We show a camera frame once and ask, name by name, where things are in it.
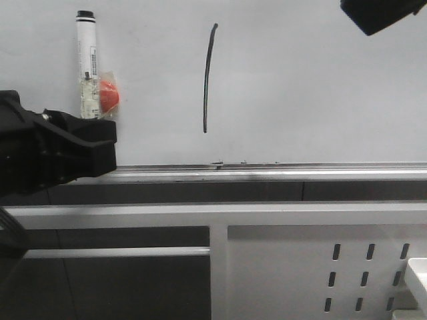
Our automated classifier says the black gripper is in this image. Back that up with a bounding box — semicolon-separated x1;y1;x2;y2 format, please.
1;90;117;197
340;0;426;36

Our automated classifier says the red magnet taped to marker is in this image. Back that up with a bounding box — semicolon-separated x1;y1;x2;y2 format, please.
99;80;119;113

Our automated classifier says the white marker with black end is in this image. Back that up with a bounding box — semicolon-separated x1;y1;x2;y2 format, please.
75;10;101;119

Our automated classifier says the black drawn stroke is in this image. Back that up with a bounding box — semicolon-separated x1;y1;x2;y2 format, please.
202;23;219;133

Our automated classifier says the grey perforated stand panel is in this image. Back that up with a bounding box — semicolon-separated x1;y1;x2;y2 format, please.
1;201;426;319

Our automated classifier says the white plastic marker tray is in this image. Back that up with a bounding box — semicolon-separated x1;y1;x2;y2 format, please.
392;258;426;319

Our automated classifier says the white whiteboard with aluminium frame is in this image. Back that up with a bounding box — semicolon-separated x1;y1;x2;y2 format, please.
1;1;426;180

